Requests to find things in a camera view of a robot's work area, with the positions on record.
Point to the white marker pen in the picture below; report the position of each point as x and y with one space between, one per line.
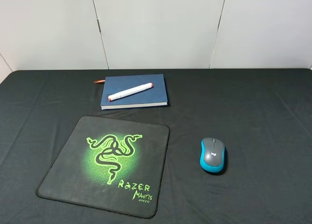
130 91

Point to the grey and blue computer mouse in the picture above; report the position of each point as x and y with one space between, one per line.
212 156

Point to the blue notebook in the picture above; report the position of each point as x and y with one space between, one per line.
156 96

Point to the black razer mouse pad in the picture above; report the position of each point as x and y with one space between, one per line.
109 164

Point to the orange bookmark ribbon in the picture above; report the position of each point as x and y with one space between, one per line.
99 81

